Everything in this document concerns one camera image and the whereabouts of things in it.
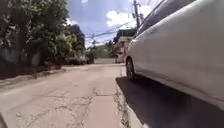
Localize distant building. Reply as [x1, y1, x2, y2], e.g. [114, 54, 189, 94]
[111, 27, 138, 64]

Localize grey concrete road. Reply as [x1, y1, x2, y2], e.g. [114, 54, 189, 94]
[0, 62, 224, 128]

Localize utility pole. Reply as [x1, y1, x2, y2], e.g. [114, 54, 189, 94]
[132, 0, 142, 30]

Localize white car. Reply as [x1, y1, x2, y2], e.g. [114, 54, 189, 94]
[124, 0, 224, 112]

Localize row of trees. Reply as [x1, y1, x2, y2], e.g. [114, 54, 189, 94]
[0, 0, 96, 80]

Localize roadside kerb strip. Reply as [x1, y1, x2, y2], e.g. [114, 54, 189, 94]
[0, 67, 68, 89]

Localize pale distant wall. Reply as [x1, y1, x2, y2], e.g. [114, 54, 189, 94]
[93, 57, 117, 65]

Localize overhead wires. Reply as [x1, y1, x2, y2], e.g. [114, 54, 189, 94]
[84, 0, 161, 42]

